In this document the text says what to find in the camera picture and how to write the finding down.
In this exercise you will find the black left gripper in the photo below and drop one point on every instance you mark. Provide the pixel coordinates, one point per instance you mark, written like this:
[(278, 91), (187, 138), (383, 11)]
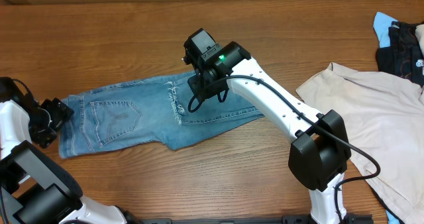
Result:
[(60, 112)]

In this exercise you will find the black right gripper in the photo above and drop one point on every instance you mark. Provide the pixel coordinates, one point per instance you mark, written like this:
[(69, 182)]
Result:
[(197, 86)]

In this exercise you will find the light blue denim jeans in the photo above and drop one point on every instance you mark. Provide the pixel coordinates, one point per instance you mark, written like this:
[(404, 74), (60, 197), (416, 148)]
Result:
[(122, 115)]

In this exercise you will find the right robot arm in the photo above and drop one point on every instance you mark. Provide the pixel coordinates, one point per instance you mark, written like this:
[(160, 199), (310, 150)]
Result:
[(318, 142)]

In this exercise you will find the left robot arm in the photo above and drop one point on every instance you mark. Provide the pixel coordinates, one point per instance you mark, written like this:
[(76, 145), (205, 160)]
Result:
[(35, 189)]

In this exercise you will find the beige cloth garment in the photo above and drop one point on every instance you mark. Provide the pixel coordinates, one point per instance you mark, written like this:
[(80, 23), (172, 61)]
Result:
[(383, 115)]

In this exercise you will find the light blue garment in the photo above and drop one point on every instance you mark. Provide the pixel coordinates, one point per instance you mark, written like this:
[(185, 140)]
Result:
[(381, 24)]

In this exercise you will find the dark navy printed garment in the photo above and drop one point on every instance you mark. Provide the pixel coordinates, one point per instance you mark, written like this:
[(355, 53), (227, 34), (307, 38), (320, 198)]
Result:
[(403, 57)]

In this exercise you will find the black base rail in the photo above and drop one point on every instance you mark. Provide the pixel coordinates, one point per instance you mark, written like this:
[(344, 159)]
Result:
[(287, 219)]

